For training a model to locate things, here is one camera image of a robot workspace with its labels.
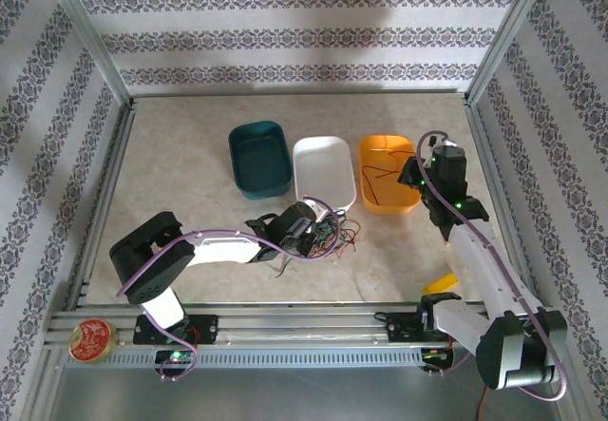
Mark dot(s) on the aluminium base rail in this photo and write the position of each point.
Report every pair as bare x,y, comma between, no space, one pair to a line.
294,319

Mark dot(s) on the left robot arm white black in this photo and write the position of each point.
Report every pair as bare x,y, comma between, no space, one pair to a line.
223,248

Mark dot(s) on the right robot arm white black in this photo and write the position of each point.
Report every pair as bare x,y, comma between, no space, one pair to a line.
480,259

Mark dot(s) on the white plastic bin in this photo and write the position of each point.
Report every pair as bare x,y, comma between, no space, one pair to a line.
323,174

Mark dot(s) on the teal plastic bin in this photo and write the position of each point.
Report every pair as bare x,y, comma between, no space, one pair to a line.
259,164

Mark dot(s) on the aluminium frame post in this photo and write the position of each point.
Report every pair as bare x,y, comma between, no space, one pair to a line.
81,31
510,31

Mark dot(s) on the controller board with green light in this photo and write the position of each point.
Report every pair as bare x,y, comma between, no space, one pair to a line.
437,358
176,357

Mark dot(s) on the orange plastic bin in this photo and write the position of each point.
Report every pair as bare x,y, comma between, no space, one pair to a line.
396,201

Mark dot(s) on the yellow plastic block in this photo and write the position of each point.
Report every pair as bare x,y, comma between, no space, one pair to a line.
442,283

